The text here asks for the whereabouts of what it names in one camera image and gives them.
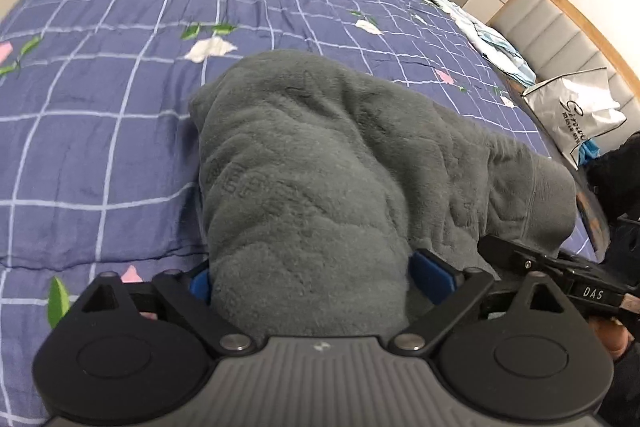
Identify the grey padded headboard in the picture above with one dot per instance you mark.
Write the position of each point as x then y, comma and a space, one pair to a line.
560, 37

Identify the person's right hand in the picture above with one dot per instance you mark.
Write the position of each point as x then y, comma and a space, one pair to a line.
611, 337

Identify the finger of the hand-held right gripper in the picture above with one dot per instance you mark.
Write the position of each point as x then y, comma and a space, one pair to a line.
525, 257

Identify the blue checked floral bedsheet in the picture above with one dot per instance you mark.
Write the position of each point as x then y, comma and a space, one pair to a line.
100, 57

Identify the grey fleece towel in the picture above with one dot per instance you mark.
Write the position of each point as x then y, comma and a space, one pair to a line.
325, 167

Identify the light blue white cloth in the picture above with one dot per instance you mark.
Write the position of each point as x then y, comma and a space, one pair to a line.
490, 42

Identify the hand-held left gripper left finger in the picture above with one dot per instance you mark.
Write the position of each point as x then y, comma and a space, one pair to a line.
201, 287

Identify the white plastic bag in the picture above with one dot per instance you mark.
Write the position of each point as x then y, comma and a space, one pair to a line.
570, 107

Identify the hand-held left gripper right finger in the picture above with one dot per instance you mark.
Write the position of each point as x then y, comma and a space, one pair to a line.
430, 277

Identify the dark cloth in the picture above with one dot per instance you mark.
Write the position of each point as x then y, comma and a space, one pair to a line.
617, 177

